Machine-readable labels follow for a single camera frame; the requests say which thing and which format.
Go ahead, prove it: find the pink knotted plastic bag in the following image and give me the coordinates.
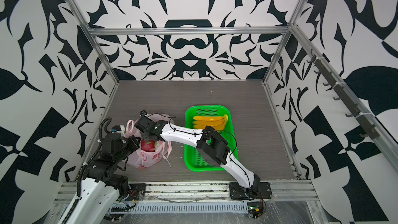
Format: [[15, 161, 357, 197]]
[[125, 114, 172, 169]]

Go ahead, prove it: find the yellow banana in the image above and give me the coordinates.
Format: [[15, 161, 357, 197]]
[[193, 115, 229, 131]]

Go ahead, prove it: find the green plastic basket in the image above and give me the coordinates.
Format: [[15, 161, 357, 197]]
[[184, 105, 239, 172]]

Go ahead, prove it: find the red dragon fruit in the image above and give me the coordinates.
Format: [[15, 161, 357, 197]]
[[141, 140, 156, 152]]

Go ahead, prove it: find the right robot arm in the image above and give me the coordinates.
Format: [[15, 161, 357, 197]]
[[134, 116, 261, 199]]

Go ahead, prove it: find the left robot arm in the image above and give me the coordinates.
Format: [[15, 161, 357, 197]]
[[59, 132, 141, 224]]

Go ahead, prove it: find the small electronics board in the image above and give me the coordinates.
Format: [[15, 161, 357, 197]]
[[248, 201, 267, 219]]

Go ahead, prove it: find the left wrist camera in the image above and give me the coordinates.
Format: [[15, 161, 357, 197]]
[[111, 125, 126, 137]]

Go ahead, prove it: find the left black corrugated cable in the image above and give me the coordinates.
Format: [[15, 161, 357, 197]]
[[76, 117, 113, 197]]

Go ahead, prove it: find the white slotted cable duct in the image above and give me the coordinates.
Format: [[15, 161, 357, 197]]
[[109, 202, 249, 214]]

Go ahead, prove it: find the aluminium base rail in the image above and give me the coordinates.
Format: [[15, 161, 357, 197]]
[[54, 179, 319, 204]]

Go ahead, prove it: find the aluminium frame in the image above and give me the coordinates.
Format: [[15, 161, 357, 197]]
[[65, 0, 398, 170]]

